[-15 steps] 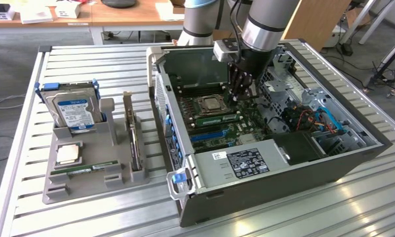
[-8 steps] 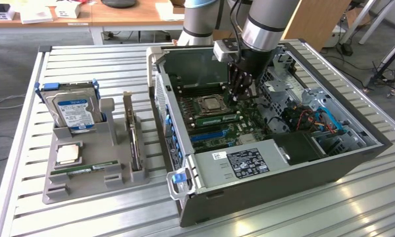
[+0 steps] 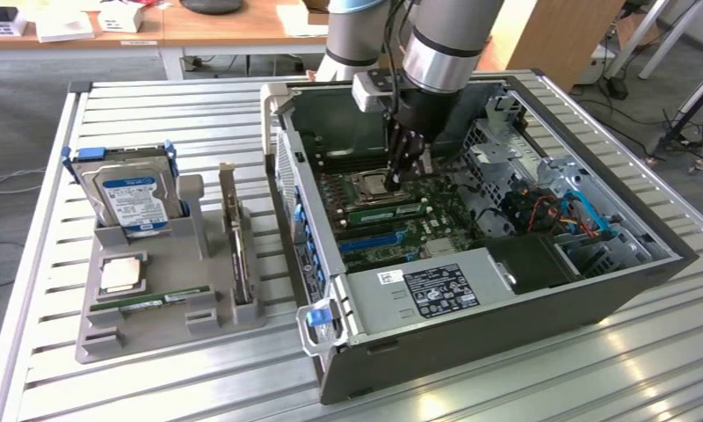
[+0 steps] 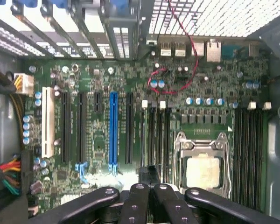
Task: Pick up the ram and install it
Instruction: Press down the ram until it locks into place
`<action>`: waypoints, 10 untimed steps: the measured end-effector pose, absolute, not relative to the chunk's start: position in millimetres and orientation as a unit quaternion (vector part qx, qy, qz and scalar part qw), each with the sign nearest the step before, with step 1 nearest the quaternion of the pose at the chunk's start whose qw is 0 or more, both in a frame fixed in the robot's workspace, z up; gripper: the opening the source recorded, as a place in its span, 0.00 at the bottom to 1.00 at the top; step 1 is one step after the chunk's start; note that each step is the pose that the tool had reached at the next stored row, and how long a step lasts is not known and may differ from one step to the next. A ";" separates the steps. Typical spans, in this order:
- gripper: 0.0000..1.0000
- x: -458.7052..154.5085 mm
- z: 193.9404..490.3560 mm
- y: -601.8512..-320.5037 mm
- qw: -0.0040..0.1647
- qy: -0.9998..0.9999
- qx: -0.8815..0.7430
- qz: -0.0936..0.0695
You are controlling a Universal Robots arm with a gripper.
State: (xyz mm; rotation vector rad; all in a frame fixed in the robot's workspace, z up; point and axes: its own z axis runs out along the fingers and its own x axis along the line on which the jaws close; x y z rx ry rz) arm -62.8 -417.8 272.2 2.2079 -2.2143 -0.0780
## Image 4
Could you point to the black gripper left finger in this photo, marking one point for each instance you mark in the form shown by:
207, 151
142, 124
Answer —
135, 205

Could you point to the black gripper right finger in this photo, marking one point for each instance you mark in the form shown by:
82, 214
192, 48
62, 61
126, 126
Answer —
170, 205

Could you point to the black RAM slot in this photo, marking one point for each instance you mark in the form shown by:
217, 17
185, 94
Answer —
261, 151
144, 103
237, 151
152, 135
245, 151
167, 140
159, 140
253, 151

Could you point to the metal locking lever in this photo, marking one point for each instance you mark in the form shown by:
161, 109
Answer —
229, 168
177, 163

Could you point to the silver CPU chip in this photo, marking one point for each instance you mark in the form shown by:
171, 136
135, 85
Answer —
203, 172

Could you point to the light blue slot clip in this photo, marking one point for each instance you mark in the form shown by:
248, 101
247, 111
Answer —
81, 170

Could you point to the metal socket cover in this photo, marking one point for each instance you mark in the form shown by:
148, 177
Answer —
200, 147

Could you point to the CPU socket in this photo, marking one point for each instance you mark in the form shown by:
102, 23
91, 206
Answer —
224, 163

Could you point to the blue expansion slot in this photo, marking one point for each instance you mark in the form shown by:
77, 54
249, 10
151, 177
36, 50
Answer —
113, 128

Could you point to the short black expansion slot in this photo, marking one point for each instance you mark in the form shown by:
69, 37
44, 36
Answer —
97, 102

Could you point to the black power connector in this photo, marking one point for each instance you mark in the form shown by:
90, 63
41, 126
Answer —
26, 172

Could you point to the white expansion slot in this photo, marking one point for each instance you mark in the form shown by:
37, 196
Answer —
47, 121

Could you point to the green motherboard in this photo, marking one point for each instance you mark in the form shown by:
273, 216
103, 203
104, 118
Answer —
200, 77

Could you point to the metal USB port block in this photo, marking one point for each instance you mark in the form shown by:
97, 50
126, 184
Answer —
180, 49
165, 49

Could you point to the metal rear port block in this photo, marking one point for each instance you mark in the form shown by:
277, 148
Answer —
198, 49

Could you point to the metal ethernet port block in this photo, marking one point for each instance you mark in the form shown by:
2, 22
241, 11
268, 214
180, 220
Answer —
213, 50

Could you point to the blue rear port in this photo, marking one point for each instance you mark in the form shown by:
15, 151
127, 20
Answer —
231, 51

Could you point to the white power connector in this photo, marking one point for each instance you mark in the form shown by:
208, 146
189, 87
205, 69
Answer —
23, 82

